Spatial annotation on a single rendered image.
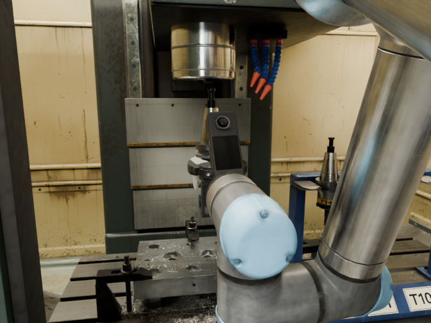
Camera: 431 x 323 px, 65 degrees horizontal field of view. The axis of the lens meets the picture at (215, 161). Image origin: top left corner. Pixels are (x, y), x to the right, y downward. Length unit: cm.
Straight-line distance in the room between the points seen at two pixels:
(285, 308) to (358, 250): 10
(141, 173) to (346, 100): 116
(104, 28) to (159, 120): 38
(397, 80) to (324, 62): 157
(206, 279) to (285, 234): 56
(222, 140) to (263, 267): 22
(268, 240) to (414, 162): 15
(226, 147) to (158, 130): 81
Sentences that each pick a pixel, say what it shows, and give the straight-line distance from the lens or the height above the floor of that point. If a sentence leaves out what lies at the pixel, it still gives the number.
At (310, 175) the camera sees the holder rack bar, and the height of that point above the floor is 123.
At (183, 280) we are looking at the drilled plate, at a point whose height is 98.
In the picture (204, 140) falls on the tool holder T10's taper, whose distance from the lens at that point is 63.
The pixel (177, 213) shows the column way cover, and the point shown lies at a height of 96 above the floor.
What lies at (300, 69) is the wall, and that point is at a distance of 184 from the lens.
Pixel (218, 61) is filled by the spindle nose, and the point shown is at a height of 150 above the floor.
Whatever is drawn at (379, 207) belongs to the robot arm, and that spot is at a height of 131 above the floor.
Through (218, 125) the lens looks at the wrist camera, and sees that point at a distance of 51.
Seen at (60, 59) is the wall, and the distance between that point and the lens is 176.
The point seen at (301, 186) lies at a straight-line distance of 82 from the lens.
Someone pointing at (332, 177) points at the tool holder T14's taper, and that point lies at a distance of 84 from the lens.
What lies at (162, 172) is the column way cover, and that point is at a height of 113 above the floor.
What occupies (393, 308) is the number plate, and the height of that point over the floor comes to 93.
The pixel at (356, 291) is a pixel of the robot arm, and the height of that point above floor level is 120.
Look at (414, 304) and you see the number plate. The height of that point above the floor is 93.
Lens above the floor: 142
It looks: 11 degrees down
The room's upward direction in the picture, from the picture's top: straight up
